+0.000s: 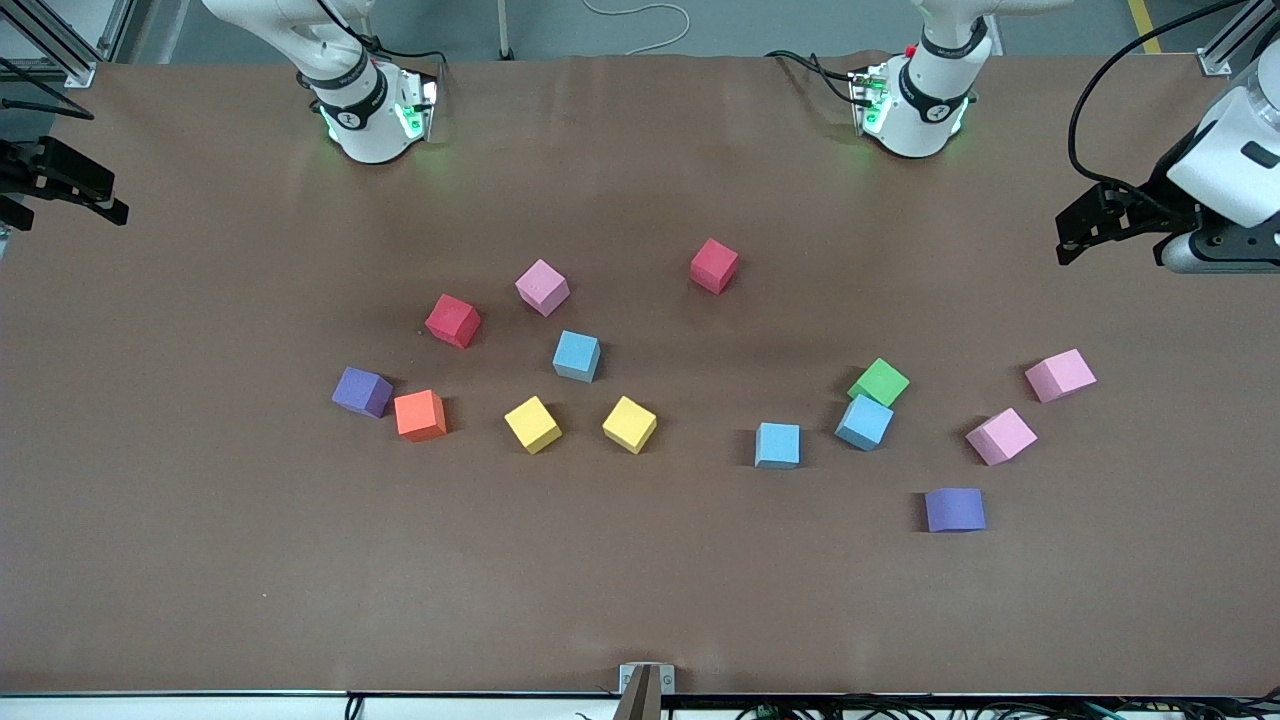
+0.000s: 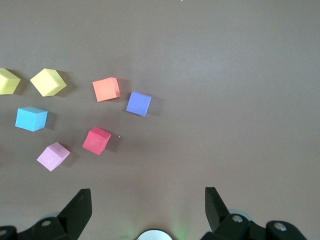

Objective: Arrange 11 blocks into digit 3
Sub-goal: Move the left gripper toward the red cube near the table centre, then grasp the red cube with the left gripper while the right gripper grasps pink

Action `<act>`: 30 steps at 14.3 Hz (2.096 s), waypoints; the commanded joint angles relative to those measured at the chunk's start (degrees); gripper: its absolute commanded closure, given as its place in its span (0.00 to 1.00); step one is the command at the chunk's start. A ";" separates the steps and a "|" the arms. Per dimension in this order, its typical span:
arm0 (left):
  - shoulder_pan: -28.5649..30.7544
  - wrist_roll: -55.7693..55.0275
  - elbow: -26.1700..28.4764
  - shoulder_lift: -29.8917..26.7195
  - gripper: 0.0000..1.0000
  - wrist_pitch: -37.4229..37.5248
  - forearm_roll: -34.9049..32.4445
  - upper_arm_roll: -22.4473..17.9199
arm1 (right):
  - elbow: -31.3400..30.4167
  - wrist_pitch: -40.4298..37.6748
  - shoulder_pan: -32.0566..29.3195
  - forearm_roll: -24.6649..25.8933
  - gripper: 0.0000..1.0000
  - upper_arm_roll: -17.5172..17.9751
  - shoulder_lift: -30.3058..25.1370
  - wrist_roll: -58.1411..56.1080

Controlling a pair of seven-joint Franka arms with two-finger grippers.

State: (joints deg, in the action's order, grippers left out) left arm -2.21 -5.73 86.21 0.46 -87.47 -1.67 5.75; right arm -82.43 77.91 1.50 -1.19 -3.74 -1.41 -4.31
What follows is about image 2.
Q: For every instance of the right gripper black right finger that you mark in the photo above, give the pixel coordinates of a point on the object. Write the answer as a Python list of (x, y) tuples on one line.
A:
[(215, 212)]

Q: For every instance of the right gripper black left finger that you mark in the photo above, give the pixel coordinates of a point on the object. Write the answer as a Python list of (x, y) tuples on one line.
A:
[(75, 212)]

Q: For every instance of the pink foam cube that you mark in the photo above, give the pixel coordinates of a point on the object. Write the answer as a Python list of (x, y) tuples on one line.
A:
[(51, 157)]

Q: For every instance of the blue foam cube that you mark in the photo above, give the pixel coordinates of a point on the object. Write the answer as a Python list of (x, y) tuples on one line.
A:
[(28, 118)]

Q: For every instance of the yellow foam cube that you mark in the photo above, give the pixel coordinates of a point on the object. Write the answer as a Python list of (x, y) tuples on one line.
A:
[(47, 82), (7, 82)]

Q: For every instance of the red foam cube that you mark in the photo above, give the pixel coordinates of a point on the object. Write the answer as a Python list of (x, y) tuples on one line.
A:
[(95, 141)]

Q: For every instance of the purple foam cube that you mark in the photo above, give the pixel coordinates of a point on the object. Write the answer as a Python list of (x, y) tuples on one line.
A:
[(137, 103)]

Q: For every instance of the orange foam cube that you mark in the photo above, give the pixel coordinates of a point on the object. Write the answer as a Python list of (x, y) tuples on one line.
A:
[(105, 90)]

